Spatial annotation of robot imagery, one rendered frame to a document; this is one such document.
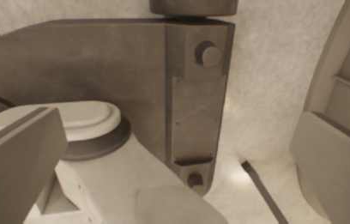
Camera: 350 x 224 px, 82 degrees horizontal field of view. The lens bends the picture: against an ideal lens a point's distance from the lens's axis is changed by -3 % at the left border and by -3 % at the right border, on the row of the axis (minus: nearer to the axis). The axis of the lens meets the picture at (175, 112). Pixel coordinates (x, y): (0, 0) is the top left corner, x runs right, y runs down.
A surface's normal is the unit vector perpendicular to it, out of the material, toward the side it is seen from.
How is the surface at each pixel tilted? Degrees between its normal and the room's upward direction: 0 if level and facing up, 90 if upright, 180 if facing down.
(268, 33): 0
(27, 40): 0
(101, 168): 90
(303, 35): 0
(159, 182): 90
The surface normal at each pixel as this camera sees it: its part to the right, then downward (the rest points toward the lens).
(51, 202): 0.02, -0.88
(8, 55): 0.19, 0.47
